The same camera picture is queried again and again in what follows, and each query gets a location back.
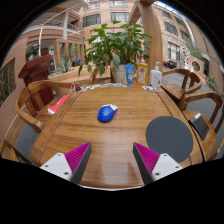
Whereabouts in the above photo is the green potted plant white pot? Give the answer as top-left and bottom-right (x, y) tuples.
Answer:
(78, 20), (153, 84)

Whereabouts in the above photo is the dark red wooden lectern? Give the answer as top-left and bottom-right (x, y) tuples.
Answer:
(18, 54), (54, 108)

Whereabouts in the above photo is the yellow liquid soap bottle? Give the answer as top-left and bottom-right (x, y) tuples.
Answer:
(136, 56), (149, 86)

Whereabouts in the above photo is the white pump bottle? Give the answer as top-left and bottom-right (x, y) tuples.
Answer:
(149, 61), (163, 89)

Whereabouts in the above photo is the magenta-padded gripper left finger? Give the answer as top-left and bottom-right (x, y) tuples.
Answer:
(39, 142), (93, 186)

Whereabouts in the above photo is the blue squeeze tube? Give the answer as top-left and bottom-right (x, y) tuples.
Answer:
(125, 63), (136, 87)

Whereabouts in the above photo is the blue and white computer mouse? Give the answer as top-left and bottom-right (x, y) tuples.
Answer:
(97, 103), (119, 123)

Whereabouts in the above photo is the yellow flowering potted plant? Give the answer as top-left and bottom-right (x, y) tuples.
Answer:
(208, 75), (217, 91)

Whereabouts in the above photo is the black notebook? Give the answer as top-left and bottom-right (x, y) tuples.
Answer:
(188, 112), (210, 141)

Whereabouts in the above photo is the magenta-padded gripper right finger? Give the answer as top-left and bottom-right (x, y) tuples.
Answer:
(132, 142), (184, 186)

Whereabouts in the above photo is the wooden pillar with braces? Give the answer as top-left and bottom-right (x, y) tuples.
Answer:
(128, 0), (164, 73)

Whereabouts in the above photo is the wooden armchair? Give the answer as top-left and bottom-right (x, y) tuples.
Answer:
(160, 68), (203, 104)
(0, 139), (34, 165)
(88, 64), (113, 85)
(14, 79), (79, 134)
(178, 91), (224, 161)

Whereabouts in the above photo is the white sculpture on pedestal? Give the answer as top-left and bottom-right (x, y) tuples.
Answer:
(180, 45), (192, 69)

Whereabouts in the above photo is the round dark grey mouse pad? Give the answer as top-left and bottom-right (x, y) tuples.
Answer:
(145, 115), (194, 164)

